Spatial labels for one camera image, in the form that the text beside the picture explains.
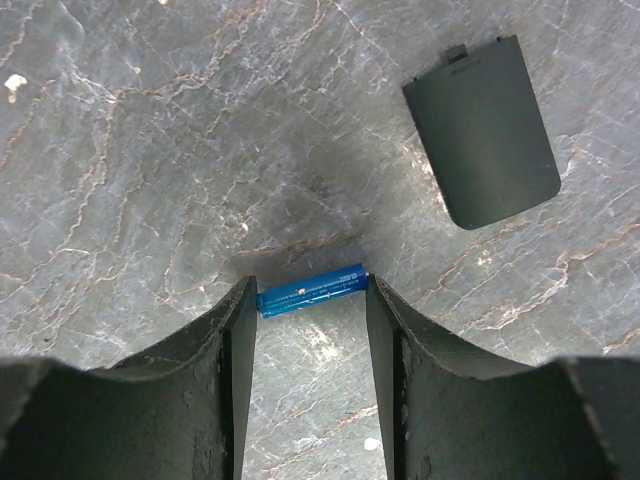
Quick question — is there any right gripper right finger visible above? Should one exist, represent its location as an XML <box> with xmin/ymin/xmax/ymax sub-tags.
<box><xmin>366</xmin><ymin>276</ymin><xmax>639</xmax><ymax>479</ymax></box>

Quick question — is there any blue battery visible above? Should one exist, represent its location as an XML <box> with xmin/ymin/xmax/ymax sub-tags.
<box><xmin>256</xmin><ymin>264</ymin><xmax>368</xmax><ymax>319</ymax></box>

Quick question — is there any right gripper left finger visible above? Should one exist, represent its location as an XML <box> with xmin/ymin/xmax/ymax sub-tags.
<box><xmin>1</xmin><ymin>276</ymin><xmax>257</xmax><ymax>479</ymax></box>

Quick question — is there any black battery cover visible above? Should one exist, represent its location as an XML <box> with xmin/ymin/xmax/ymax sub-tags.
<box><xmin>403</xmin><ymin>36</ymin><xmax>561</xmax><ymax>230</ymax></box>

